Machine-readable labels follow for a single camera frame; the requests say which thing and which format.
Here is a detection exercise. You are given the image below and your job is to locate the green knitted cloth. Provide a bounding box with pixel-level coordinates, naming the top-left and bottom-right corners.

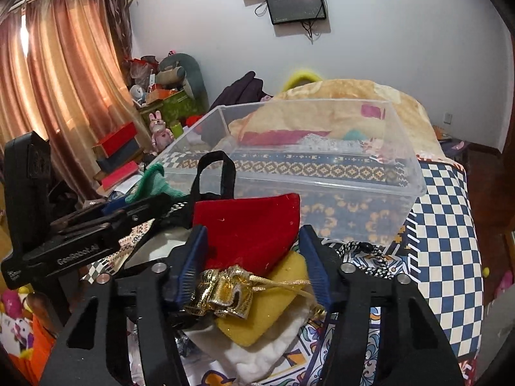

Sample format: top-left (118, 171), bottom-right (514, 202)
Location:
top-left (126, 163), bottom-right (185, 204)

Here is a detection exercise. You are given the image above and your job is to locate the black handled small bag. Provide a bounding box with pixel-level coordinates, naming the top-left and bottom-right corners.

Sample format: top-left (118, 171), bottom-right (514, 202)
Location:
top-left (153, 151), bottom-right (237, 229)

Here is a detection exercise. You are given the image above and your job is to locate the gold shiny drawstring pouch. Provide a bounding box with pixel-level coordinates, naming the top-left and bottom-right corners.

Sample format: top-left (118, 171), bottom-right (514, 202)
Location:
top-left (184, 266), bottom-right (314, 320)

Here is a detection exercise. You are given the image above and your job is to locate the white fluffy drawstring pouch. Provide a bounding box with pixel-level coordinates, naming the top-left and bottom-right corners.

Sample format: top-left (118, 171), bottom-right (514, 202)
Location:
top-left (183, 297), bottom-right (311, 385)

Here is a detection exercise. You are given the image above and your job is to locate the red velvet pouch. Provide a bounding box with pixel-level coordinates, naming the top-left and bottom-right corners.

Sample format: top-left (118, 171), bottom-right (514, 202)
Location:
top-left (193, 193), bottom-right (300, 277)

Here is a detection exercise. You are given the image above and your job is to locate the yellow sponge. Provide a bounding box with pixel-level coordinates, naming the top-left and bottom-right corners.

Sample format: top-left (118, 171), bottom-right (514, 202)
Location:
top-left (216, 251), bottom-right (312, 348)

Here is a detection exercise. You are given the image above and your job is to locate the clear plastic storage box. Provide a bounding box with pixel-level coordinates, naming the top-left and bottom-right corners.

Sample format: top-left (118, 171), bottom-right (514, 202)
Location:
top-left (156, 102), bottom-right (426, 246)

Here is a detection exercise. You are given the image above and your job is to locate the dark blue flat box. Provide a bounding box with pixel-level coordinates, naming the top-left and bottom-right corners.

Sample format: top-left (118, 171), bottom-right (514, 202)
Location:
top-left (96, 139), bottom-right (141, 174)

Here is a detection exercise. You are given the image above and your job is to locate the red flat box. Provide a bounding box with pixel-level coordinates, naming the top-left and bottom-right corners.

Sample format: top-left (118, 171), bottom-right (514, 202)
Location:
top-left (92, 122), bottom-right (137, 160)

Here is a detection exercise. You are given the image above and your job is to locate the pink plush bunny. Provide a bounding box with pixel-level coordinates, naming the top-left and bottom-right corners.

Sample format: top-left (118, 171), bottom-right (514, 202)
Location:
top-left (148, 110), bottom-right (174, 153)

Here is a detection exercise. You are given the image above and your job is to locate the patterned patchwork bedspread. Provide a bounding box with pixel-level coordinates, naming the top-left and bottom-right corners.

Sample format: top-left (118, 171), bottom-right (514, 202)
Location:
top-left (79, 150), bottom-right (485, 386)

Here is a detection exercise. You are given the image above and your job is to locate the green cardboard box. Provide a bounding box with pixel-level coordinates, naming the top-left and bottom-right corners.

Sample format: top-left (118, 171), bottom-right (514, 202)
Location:
top-left (137, 91), bottom-right (205, 124)

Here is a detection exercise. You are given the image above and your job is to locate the orange pink curtain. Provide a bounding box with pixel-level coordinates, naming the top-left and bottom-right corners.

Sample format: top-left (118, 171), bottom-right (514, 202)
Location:
top-left (1, 0), bottom-right (151, 199)

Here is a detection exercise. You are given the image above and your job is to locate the grey plush toy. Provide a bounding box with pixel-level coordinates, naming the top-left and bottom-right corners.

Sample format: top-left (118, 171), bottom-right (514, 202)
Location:
top-left (155, 53), bottom-right (209, 111)

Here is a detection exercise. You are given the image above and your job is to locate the dark purple clothing pile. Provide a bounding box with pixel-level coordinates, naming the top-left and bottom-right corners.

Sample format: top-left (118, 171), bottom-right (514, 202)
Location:
top-left (211, 71), bottom-right (267, 110)

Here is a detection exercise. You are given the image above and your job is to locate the beige fleece blanket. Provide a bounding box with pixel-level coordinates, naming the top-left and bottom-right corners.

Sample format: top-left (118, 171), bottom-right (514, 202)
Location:
top-left (229, 79), bottom-right (444, 160)

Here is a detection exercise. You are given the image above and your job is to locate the yellow foam ring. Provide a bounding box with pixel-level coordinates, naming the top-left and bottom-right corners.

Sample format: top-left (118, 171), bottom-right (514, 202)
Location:
top-left (281, 69), bottom-right (325, 93)

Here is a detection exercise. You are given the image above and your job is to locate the small wall monitor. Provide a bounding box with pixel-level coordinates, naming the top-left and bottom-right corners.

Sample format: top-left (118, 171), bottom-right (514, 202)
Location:
top-left (265, 0), bottom-right (326, 25)

